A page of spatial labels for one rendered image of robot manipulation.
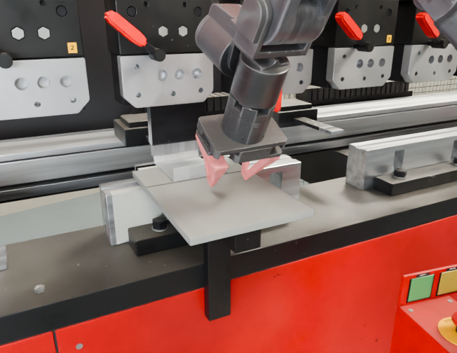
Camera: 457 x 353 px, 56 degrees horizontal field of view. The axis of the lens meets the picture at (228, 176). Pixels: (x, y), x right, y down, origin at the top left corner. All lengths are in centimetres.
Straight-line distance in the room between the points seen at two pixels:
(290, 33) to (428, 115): 112
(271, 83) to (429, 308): 51
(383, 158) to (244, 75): 61
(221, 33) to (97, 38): 73
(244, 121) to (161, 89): 22
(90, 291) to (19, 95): 29
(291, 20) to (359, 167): 62
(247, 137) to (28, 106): 31
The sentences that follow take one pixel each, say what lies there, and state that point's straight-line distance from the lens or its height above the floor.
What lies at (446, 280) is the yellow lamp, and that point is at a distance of 85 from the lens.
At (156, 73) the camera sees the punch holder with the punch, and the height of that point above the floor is 116.
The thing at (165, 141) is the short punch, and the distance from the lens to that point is 75.
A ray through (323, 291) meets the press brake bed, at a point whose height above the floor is 74.
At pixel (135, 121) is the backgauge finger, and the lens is 94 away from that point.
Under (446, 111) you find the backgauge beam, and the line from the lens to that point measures 160.
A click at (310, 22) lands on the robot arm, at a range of 46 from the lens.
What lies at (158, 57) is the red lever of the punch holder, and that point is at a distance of 64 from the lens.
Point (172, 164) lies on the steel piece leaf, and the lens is 75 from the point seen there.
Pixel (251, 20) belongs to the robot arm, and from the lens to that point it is 44.
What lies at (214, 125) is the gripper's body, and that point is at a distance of 54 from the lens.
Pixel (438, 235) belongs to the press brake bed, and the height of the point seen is 79.
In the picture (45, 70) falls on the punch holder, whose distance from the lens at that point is 66.
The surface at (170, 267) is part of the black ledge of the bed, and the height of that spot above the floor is 88.
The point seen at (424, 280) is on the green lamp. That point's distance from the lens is 82.
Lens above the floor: 124
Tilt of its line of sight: 20 degrees down
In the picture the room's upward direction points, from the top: straight up
